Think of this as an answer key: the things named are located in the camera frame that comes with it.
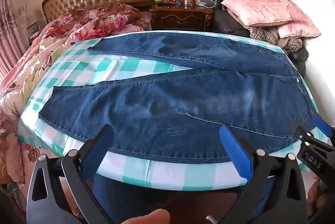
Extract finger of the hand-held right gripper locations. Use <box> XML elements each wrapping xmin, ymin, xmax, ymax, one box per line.
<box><xmin>290</xmin><ymin>120</ymin><xmax>318</xmax><ymax>151</ymax></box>
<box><xmin>313</xmin><ymin>117</ymin><xmax>335</xmax><ymax>141</ymax></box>

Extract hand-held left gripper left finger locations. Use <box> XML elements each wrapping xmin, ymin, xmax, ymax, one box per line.
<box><xmin>26</xmin><ymin>124</ymin><xmax>116</xmax><ymax>224</ymax></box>

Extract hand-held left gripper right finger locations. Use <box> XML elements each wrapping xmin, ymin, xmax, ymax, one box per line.
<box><xmin>219</xmin><ymin>124</ymin><xmax>308</xmax><ymax>224</ymax></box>

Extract blue denim pants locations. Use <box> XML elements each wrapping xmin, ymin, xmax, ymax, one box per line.
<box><xmin>39</xmin><ymin>31</ymin><xmax>323</xmax><ymax>165</ymax></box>

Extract person's right hand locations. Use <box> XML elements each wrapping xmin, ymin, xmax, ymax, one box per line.
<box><xmin>306</xmin><ymin>174</ymin><xmax>335</xmax><ymax>217</ymax></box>

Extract person's left hand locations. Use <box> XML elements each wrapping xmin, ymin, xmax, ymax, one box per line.
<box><xmin>122</xmin><ymin>208</ymin><xmax>170</xmax><ymax>224</ymax></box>

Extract person's left leg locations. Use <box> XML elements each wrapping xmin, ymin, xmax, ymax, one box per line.
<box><xmin>93</xmin><ymin>174</ymin><xmax>168</xmax><ymax>224</ymax></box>

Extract green checkered tablecloth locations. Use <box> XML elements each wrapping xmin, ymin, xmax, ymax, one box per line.
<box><xmin>18</xmin><ymin>30</ymin><xmax>331</xmax><ymax>191</ymax></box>

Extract small pink pillow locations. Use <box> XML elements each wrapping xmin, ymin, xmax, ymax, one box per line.
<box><xmin>277</xmin><ymin>21</ymin><xmax>322</xmax><ymax>38</ymax></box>

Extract plaid blanket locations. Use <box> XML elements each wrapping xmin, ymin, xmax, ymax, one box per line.
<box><xmin>249</xmin><ymin>26</ymin><xmax>304</xmax><ymax>53</ymax></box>

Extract floral quilt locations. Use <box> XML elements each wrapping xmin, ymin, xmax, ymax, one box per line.
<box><xmin>0</xmin><ymin>3</ymin><xmax>152</xmax><ymax>185</ymax></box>

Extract large pink pillow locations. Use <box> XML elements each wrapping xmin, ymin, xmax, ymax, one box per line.
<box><xmin>221</xmin><ymin>0</ymin><xmax>313</xmax><ymax>28</ymax></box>

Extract dark wooden nightstand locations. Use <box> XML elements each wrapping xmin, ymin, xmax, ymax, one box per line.
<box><xmin>131</xmin><ymin>1</ymin><xmax>214</xmax><ymax>32</ymax></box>

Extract pink curtain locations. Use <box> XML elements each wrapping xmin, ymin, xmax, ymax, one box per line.
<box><xmin>0</xmin><ymin>0</ymin><xmax>34</xmax><ymax>83</ymax></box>

